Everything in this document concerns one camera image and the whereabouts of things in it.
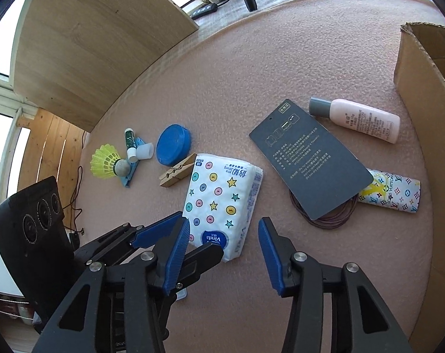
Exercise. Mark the wooden clothespin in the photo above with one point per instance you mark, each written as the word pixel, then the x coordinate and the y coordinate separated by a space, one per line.
pixel 176 172

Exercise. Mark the black power strip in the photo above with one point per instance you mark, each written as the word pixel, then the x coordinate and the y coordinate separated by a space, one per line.
pixel 204 10

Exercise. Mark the blue round lid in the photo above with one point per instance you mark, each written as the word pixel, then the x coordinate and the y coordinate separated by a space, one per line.
pixel 172 145

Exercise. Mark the patterned white lighter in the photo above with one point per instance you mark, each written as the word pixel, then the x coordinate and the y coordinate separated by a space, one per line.
pixel 395 193

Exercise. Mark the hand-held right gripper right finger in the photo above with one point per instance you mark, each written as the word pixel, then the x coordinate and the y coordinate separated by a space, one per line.
pixel 272 257

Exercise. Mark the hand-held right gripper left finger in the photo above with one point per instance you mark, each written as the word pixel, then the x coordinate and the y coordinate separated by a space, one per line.
pixel 176 253

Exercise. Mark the blue plastic clip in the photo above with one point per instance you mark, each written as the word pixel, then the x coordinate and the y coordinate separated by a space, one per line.
pixel 128 178

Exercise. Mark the green lip balm tube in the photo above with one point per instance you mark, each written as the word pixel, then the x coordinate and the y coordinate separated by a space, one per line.
pixel 129 141

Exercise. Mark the pink lotion bottle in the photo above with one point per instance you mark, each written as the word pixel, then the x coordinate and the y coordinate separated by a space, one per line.
pixel 362 119

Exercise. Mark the yellow shuttlecock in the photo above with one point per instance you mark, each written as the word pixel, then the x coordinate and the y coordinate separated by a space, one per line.
pixel 104 161

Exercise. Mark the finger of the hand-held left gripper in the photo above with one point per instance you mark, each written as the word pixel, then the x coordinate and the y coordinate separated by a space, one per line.
pixel 154 233
pixel 204 257

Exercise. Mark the slatted wooden panel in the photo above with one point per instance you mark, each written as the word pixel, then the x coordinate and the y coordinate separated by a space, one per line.
pixel 49 147

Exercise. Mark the dark grey card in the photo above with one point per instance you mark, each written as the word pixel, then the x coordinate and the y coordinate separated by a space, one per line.
pixel 310 161

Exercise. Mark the cardboard box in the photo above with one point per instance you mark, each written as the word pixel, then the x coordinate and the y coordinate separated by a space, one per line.
pixel 439 154

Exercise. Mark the light wooden board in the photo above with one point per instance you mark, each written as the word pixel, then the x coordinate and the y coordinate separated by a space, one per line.
pixel 90 44

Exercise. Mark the black charger adapter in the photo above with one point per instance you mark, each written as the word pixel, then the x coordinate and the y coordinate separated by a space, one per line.
pixel 75 239

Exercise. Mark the patterned tissue packet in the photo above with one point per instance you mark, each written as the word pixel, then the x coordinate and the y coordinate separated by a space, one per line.
pixel 218 198

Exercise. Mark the white plastic cap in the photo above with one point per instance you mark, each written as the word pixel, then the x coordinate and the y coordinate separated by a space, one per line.
pixel 145 151

